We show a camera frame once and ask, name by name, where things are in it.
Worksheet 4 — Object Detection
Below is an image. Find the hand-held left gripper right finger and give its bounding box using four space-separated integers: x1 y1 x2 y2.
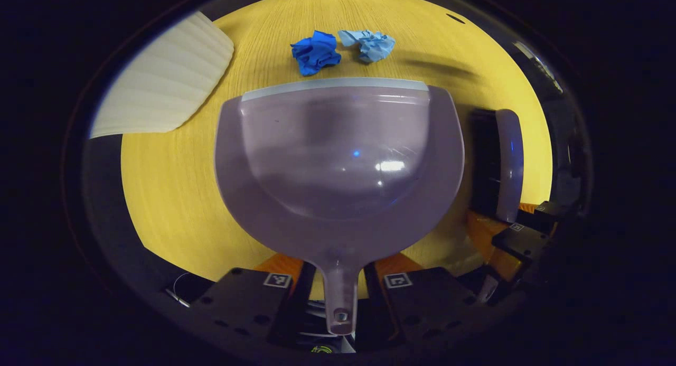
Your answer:
355 252 478 352

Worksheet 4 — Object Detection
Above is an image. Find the dark blue paper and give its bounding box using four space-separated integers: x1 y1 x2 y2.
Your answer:
290 30 342 77

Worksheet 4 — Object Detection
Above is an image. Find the small purple dustpan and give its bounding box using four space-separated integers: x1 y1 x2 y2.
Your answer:
214 77 465 336

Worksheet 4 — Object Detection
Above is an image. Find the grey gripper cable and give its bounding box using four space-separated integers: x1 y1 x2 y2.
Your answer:
165 273 194 308

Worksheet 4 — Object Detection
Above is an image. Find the wooden desktop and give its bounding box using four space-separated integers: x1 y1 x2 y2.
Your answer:
120 0 553 301

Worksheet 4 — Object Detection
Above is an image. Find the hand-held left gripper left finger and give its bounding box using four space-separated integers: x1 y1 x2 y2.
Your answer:
187 252 317 351

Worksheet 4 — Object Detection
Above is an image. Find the light blue paper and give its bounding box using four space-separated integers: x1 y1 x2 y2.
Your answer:
338 30 396 63

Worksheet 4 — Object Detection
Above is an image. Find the white garbage bin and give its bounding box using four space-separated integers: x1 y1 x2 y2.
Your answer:
89 11 235 139

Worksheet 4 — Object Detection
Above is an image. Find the small purple broom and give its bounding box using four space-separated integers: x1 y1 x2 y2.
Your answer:
470 108 524 224

